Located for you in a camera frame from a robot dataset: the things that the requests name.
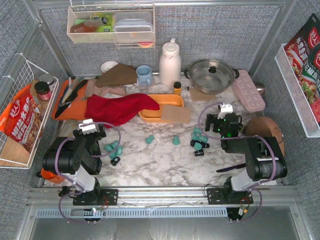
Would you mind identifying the green seasoning packet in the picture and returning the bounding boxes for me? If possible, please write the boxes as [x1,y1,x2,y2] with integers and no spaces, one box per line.
[299,44,320,126]

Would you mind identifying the black handled knife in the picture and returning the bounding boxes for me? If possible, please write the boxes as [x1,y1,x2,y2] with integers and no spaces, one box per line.
[59,79,88,107]

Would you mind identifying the light blue mug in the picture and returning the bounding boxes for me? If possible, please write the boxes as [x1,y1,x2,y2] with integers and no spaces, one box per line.
[136,65,154,86]

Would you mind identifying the orange plastic storage basket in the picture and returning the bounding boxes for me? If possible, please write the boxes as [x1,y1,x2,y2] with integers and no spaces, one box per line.
[138,94,184,123]

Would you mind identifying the teal coffee capsule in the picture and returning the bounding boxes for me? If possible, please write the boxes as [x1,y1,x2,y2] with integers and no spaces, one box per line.
[145,135,155,145]
[104,140,119,153]
[115,146,123,157]
[191,132,209,143]
[172,135,180,146]
[109,151,117,160]
[194,142,203,151]
[193,127,202,135]

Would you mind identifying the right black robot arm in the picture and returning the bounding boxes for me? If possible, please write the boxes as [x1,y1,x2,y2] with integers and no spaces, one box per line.
[204,113,288,205]

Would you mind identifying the brown cardboard sheet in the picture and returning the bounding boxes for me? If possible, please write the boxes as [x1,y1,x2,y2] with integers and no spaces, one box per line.
[161,104,191,124]

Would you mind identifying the purple handled utensil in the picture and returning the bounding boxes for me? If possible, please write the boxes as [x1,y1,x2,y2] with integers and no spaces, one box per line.
[216,163,246,173]

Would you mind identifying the black coffee capsule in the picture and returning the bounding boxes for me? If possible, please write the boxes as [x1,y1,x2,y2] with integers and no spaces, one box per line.
[110,156,121,166]
[194,149,204,157]
[190,140,210,149]

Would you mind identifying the small brown cardboard piece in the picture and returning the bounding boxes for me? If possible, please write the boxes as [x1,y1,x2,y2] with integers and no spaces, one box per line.
[189,88,216,102]

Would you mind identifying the orange round object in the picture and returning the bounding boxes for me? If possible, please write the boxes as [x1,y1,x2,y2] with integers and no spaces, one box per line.
[40,168,65,184]

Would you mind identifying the striped pink cloth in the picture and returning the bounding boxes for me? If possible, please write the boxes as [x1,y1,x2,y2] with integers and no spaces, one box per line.
[84,78,127,98]

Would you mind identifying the pink egg tray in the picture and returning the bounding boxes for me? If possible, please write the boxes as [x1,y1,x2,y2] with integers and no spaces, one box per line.
[231,69,266,113]

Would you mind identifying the left white wire basket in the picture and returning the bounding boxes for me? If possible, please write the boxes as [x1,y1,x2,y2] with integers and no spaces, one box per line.
[0,53,60,169]

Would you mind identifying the white thermos jug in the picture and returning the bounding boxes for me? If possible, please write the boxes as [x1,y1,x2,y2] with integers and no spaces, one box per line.
[159,38,182,87]

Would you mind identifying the round wooden board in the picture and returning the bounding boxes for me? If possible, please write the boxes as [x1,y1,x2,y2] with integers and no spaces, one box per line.
[244,116,286,164]

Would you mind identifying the brown folded cloth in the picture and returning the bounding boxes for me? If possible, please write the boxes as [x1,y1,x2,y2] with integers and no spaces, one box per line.
[95,63,137,88]

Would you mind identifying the white wall storage basket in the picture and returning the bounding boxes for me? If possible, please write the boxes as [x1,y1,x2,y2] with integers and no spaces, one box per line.
[66,4,156,48]

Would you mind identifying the yellow spice bottle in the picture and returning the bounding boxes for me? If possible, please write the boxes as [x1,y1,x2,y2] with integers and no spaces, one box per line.
[173,81,182,96]

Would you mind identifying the white wire basket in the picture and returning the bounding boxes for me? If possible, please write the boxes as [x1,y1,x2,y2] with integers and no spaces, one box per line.
[274,43,320,138]
[0,53,60,169]

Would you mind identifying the orange snack bag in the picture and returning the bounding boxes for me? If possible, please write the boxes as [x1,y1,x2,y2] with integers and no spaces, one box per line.
[0,84,43,153]

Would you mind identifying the orange cutting board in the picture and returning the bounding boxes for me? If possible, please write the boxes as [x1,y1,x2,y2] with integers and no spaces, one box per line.
[51,80,88,121]

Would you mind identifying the red lid jar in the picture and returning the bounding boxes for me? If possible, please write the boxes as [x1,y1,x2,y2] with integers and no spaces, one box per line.
[34,81,52,101]

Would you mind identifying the clear lidded food containers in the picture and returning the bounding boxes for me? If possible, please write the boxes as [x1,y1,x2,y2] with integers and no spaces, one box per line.
[113,11,154,43]

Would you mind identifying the white small bowl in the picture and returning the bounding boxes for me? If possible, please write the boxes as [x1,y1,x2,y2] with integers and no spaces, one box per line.
[100,60,119,73]

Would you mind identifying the red seasoning packet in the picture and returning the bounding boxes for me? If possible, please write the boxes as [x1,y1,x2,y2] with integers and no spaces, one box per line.
[284,13,320,75]

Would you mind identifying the red cloth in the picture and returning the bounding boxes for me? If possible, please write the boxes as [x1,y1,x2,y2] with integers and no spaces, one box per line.
[84,93,160,126]

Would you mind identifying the steel pot with glass lid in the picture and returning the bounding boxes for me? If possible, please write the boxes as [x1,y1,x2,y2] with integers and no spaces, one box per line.
[183,59,240,95]

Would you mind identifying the silver lid jar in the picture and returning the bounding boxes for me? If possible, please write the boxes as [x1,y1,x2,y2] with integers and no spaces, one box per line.
[39,73,55,88]

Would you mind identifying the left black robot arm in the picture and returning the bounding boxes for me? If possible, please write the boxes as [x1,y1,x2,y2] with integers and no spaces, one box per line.
[42,119,108,206]

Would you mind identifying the right white wire basket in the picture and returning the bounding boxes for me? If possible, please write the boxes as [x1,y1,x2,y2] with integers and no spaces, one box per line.
[274,43,320,138]

